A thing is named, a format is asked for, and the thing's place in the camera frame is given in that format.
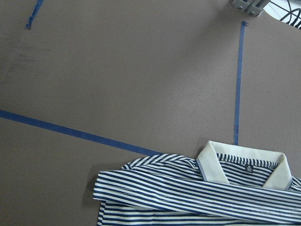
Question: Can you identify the striped polo shirt white collar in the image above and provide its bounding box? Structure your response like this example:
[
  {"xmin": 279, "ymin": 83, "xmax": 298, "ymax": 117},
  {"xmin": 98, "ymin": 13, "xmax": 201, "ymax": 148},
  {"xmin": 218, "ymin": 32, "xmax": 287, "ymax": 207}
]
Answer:
[{"xmin": 93, "ymin": 141, "xmax": 301, "ymax": 226}]

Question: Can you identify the aluminium extrusion frame post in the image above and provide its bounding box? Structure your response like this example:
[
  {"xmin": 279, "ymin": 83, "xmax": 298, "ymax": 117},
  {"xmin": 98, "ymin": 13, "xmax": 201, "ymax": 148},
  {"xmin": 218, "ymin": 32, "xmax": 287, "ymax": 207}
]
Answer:
[{"xmin": 232, "ymin": 0, "xmax": 271, "ymax": 16}]

